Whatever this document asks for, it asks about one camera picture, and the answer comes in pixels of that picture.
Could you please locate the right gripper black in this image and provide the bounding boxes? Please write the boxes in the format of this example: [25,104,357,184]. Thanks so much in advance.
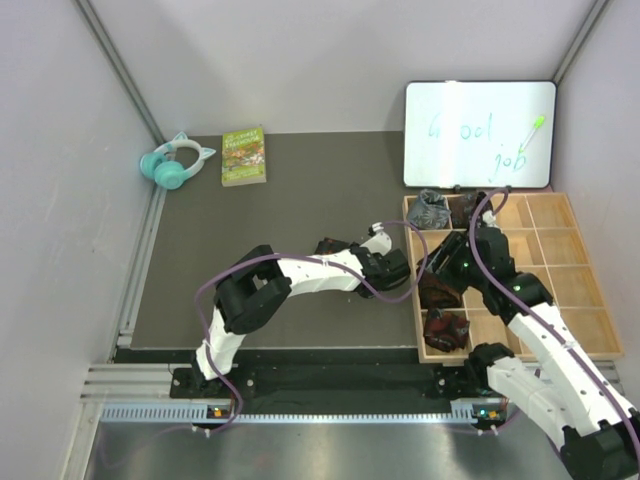
[418,230,487,294]

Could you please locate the dark orange floral tie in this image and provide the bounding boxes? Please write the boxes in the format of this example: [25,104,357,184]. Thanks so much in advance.
[314,237,352,255]

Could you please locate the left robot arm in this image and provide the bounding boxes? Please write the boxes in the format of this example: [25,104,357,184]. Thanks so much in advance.
[191,244,411,397]

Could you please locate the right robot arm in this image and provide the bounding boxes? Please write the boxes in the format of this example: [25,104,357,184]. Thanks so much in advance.
[420,227,639,479]

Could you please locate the dark brown rolled tie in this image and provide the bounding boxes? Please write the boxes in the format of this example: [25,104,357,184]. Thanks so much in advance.
[418,272,463,309]

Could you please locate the brown red rolled tie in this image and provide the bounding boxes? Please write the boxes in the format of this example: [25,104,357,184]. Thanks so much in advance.
[447,191,486,230]

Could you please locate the grey rolled tie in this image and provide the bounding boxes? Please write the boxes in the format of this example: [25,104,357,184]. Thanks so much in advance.
[406,189,451,230]

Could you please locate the red patterned rolled tie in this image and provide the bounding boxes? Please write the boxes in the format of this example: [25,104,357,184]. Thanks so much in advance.
[423,309,470,353]

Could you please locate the wooden compartment tray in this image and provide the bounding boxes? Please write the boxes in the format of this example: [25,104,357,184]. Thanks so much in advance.
[412,192,624,366]

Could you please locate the white dry-erase board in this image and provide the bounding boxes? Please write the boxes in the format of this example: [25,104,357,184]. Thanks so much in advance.
[403,81,557,189]

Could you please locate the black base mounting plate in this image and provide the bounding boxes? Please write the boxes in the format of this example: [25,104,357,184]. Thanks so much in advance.
[169,348,480,414]

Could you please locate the green marker pen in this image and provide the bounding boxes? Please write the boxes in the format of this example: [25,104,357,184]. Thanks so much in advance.
[518,115,546,153]

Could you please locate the green paperback book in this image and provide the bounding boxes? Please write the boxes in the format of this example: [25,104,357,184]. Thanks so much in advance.
[221,127,267,187]

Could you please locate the teal cat-ear headphones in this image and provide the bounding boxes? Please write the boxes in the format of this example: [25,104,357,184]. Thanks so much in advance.
[139,132,216,190]

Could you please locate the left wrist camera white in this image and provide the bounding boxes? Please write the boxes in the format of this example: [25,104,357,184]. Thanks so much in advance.
[363,222,393,255]

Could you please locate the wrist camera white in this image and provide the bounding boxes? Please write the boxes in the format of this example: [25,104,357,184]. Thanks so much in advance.
[363,222,393,255]
[481,211,499,229]

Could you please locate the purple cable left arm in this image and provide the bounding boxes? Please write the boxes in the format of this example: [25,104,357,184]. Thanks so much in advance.
[193,219,430,436]

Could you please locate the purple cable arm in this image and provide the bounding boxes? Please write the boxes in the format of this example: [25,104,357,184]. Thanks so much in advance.
[467,187,640,451]
[193,219,430,436]

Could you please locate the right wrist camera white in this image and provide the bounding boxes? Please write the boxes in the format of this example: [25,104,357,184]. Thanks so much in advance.
[481,211,499,229]

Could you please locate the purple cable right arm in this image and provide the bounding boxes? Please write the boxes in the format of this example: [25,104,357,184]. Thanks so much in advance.
[467,187,640,451]

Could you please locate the white slotted cable duct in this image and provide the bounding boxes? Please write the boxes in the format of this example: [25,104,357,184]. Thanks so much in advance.
[100,399,508,425]

